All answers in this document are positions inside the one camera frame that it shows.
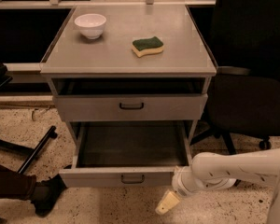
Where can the green yellow sponge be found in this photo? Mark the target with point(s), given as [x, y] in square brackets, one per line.
[147, 46]

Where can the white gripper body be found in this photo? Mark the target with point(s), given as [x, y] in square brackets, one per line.
[179, 183]

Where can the black shoe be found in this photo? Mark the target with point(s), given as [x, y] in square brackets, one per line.
[46, 194]

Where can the grey drawer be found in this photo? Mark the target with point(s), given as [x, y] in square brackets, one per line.
[127, 154]
[129, 107]

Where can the black office chair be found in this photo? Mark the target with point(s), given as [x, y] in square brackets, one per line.
[244, 96]

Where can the grey drawer cabinet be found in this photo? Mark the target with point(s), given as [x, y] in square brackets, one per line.
[108, 66]

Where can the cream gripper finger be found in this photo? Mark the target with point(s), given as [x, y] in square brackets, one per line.
[168, 201]

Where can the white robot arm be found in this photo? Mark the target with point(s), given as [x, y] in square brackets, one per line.
[211, 171]

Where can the black chair base left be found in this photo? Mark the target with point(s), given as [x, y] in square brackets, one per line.
[28, 152]

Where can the person leg brown trousers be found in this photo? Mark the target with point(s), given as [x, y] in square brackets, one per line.
[16, 186]

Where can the white ceramic bowl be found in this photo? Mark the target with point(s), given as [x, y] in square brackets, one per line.
[90, 25]

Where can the grey top drawer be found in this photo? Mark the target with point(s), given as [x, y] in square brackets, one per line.
[129, 107]

